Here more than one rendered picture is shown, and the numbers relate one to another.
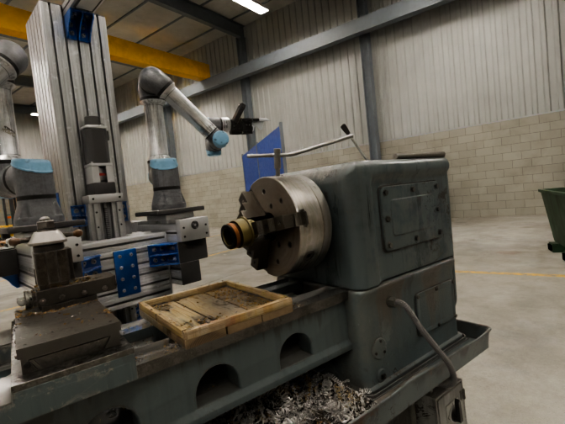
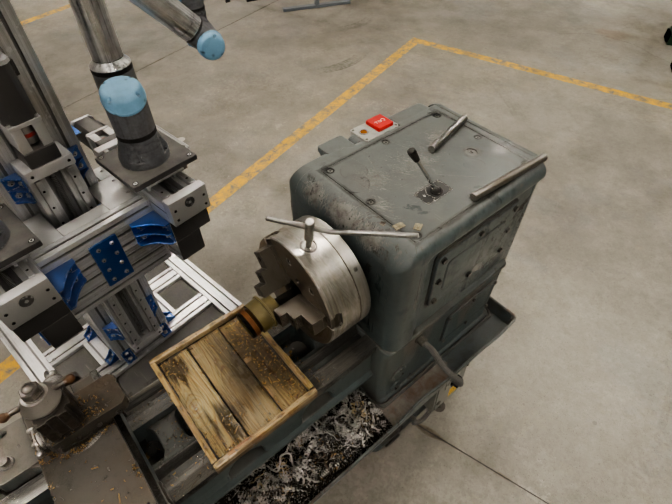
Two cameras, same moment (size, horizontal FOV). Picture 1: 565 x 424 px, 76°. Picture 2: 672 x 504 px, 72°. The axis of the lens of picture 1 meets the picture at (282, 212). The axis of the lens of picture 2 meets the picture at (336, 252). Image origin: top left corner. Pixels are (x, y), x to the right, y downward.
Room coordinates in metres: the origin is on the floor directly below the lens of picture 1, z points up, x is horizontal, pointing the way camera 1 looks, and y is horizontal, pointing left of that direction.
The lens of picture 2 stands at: (0.42, -0.02, 2.01)
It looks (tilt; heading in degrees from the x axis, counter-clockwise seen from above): 48 degrees down; 357
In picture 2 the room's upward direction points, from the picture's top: straight up
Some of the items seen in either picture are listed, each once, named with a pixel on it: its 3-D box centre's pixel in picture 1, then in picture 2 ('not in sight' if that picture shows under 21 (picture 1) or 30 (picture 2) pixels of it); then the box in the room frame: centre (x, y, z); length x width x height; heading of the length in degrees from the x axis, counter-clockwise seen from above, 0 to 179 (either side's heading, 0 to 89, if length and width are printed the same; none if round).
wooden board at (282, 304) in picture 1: (211, 306); (232, 378); (1.00, 0.22, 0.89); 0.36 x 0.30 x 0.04; 37
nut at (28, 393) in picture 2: (45, 223); (29, 390); (0.85, 0.56, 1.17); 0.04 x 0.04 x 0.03
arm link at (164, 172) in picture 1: (164, 172); (126, 106); (1.63, 0.51, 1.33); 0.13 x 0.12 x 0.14; 24
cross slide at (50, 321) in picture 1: (59, 320); (85, 455); (0.80, 0.52, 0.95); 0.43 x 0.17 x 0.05; 37
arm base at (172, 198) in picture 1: (167, 198); (140, 142); (1.63, 0.50, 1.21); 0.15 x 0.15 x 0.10
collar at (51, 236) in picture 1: (47, 237); (37, 397); (0.85, 0.56, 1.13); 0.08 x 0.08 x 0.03
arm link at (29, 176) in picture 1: (32, 177); not in sight; (1.28, 0.86, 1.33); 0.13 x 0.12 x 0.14; 67
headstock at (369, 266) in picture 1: (360, 215); (410, 215); (1.42, -0.30, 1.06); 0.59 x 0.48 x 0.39; 127
